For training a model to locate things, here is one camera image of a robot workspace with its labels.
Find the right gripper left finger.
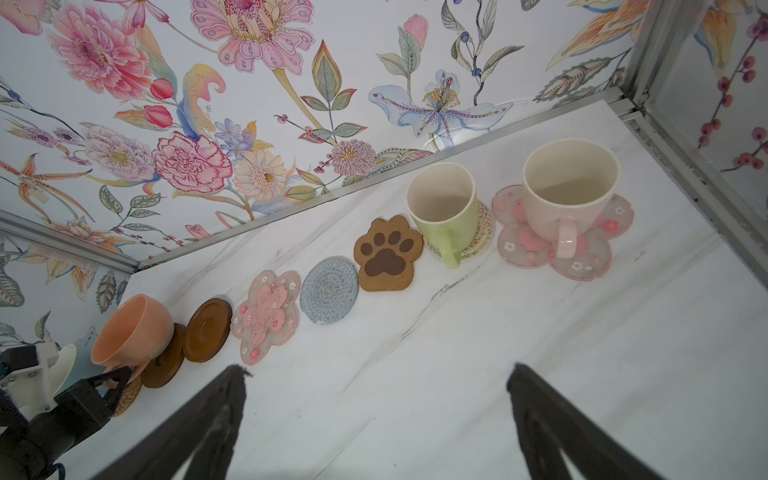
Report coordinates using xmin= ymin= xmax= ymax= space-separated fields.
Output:
xmin=95 ymin=365 xmax=249 ymax=479

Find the white mug green handle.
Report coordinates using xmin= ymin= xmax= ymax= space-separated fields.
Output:
xmin=406 ymin=163 xmax=479 ymax=269

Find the patterned round white coaster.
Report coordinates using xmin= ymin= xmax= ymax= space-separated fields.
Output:
xmin=413 ymin=196 xmax=495 ymax=265

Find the cream mug pink handle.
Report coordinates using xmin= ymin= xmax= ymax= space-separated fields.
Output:
xmin=522 ymin=138 xmax=621 ymax=259

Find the grey round coaster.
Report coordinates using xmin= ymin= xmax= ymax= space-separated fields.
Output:
xmin=300 ymin=256 xmax=359 ymax=325

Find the woven rattan round coaster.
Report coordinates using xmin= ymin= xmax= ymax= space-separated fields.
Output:
xmin=113 ymin=377 xmax=142 ymax=417

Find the dark brown round coaster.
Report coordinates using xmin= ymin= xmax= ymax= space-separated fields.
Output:
xmin=182 ymin=298 xmax=232 ymax=363

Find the brown wooden round coaster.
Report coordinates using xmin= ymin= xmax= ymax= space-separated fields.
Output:
xmin=141 ymin=323 xmax=186 ymax=388

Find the pink flower coaster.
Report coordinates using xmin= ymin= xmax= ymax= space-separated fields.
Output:
xmin=230 ymin=270 xmax=301 ymax=366
xmin=492 ymin=185 xmax=634 ymax=282

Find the brown paw coaster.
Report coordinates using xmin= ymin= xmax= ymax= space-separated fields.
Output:
xmin=353 ymin=215 xmax=424 ymax=292

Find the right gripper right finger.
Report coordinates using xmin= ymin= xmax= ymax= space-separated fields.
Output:
xmin=506 ymin=363 xmax=660 ymax=479

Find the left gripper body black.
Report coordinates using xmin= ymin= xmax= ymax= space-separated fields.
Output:
xmin=1 ymin=344 xmax=114 ymax=479

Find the orange mug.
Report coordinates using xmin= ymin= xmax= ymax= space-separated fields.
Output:
xmin=90 ymin=294 xmax=174 ymax=382

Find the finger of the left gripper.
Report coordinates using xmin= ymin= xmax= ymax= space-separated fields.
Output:
xmin=101 ymin=366 xmax=134 ymax=414

